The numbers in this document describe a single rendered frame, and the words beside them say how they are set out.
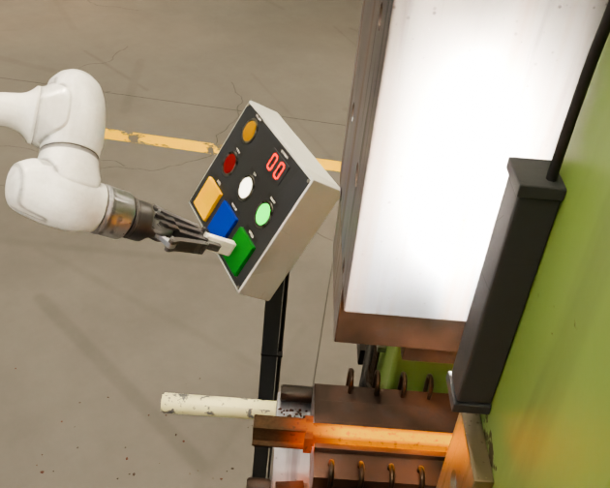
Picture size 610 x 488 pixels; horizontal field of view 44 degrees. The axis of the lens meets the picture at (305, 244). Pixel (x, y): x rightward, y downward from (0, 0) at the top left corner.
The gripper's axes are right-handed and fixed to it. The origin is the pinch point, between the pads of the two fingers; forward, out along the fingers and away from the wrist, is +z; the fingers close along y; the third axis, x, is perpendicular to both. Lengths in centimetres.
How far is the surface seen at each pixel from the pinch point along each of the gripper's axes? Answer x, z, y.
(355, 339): 21, -13, 55
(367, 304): 29, -20, 59
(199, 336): -79, 71, -79
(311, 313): -57, 109, -78
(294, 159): 21.9, 5.6, -1.3
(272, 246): 6.7, 6.2, 7.1
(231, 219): 2.8, 4.8, -7.2
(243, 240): 2.6, 4.8, 0.1
